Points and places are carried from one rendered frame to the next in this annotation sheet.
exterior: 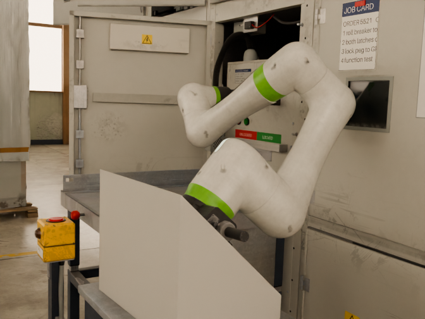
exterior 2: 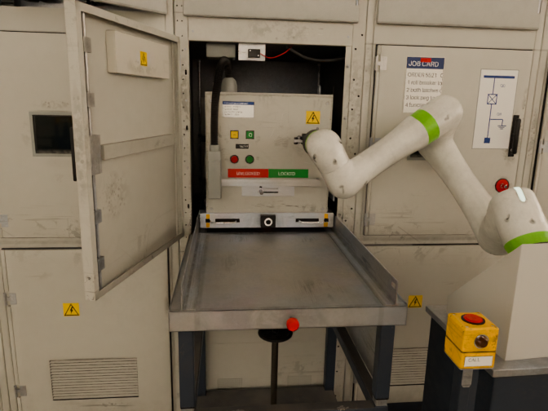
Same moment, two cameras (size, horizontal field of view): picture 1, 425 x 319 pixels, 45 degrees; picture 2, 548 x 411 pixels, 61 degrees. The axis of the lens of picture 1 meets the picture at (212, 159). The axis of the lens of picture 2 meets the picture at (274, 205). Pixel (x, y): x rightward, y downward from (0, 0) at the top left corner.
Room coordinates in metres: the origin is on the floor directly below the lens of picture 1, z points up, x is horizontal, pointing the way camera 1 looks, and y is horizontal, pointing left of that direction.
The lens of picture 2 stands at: (1.30, 1.45, 1.36)
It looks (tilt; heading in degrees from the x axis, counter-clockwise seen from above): 13 degrees down; 295
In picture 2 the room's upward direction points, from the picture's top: 1 degrees clockwise
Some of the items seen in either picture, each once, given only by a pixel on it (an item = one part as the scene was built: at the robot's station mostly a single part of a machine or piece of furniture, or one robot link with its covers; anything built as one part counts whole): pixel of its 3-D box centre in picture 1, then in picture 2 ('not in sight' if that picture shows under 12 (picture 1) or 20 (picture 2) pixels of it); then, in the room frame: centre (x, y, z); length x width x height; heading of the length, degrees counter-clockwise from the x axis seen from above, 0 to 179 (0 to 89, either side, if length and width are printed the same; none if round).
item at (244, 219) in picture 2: not in sight; (267, 218); (2.10, -0.19, 0.89); 0.54 x 0.05 x 0.06; 31
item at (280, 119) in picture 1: (257, 120); (268, 157); (2.09, -0.18, 1.15); 0.48 x 0.01 x 0.48; 31
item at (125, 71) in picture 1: (141, 100); (135, 148); (2.31, 0.33, 1.21); 0.63 x 0.07 x 0.74; 104
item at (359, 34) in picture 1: (358, 35); (423, 86); (1.56, -0.43, 1.43); 0.15 x 0.01 x 0.21; 31
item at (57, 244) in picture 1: (55, 238); (470, 339); (1.30, 0.40, 0.85); 0.08 x 0.08 x 0.10; 31
